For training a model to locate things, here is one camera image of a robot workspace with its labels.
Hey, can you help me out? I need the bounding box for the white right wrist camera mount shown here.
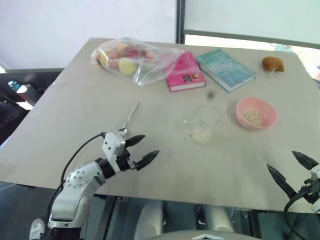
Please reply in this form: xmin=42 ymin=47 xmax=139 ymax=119
xmin=309 ymin=164 xmax=320 ymax=214

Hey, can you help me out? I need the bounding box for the pink bowl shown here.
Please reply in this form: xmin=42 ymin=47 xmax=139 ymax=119
xmin=235 ymin=97 xmax=279 ymax=132

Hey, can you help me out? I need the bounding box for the silver metal spoon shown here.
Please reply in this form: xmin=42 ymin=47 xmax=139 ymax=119
xmin=117 ymin=101 xmax=141 ymax=136

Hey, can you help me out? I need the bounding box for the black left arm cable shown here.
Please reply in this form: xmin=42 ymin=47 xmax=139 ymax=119
xmin=46 ymin=132 xmax=106 ymax=221

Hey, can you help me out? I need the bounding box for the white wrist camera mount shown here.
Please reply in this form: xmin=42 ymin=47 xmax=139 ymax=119
xmin=101 ymin=131 xmax=126 ymax=174
xmin=309 ymin=164 xmax=320 ymax=214

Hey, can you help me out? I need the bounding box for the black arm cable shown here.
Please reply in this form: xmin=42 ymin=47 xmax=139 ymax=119
xmin=46 ymin=132 xmax=106 ymax=221
xmin=283 ymin=191 xmax=309 ymax=240

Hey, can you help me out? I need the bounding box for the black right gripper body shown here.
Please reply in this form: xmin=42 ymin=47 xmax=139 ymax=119
xmin=296 ymin=180 xmax=320 ymax=204

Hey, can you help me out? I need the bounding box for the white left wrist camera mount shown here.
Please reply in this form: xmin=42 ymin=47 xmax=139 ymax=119
xmin=101 ymin=131 xmax=126 ymax=174

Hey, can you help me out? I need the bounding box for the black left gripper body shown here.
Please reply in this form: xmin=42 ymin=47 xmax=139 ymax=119
xmin=115 ymin=147 xmax=139 ymax=174

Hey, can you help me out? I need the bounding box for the yellow-green apple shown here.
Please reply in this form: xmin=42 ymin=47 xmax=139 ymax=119
xmin=118 ymin=57 xmax=139 ymax=76

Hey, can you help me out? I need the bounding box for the clear glass measuring cup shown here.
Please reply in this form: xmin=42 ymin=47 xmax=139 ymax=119
xmin=183 ymin=104 xmax=221 ymax=146

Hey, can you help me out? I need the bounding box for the white shoe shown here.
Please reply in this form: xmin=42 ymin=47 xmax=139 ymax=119
xmin=29 ymin=218 xmax=46 ymax=240

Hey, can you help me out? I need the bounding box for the grey robot torso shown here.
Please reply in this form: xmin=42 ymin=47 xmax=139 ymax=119
xmin=153 ymin=229 xmax=265 ymax=240

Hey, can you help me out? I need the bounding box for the yellow orange fruit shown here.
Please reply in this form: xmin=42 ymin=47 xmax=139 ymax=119
xmin=96 ymin=51 xmax=109 ymax=66

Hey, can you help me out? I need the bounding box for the teal book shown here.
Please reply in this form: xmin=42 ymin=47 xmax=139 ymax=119
xmin=195 ymin=48 xmax=257 ymax=93

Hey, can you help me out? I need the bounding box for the brown kiwi with stick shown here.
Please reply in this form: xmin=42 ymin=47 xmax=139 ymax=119
xmin=261 ymin=56 xmax=285 ymax=76

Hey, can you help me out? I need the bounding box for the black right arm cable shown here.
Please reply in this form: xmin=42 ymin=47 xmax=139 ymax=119
xmin=283 ymin=191 xmax=309 ymax=240

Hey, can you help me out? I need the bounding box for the pink peach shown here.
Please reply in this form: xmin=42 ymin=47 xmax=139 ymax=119
xmin=107 ymin=51 xmax=121 ymax=70

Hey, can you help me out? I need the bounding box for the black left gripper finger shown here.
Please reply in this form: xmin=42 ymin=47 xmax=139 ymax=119
xmin=124 ymin=134 xmax=147 ymax=151
xmin=135 ymin=149 xmax=161 ymax=172

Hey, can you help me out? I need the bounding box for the pink book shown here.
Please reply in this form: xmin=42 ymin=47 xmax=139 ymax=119
xmin=164 ymin=51 xmax=207 ymax=93

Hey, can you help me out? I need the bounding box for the grey robot leg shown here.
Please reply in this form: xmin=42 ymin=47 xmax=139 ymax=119
xmin=201 ymin=204 xmax=235 ymax=234
xmin=134 ymin=199 xmax=166 ymax=240

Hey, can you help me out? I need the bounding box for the dark desk with clutter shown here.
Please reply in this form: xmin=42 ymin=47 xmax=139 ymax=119
xmin=0 ymin=67 xmax=65 ymax=146

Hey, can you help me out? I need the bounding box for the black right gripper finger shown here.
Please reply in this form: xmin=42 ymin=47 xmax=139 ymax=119
xmin=291 ymin=150 xmax=320 ymax=171
xmin=266 ymin=163 xmax=298 ymax=199

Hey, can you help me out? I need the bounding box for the red apple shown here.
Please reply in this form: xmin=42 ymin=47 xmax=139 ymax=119
xmin=123 ymin=44 xmax=151 ymax=60

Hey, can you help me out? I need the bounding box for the clear plastic fruit bag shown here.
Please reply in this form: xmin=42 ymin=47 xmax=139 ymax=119
xmin=90 ymin=36 xmax=185 ymax=89

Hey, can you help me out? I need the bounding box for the dark window frame post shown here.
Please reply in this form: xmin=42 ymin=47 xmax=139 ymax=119
xmin=175 ymin=0 xmax=186 ymax=45

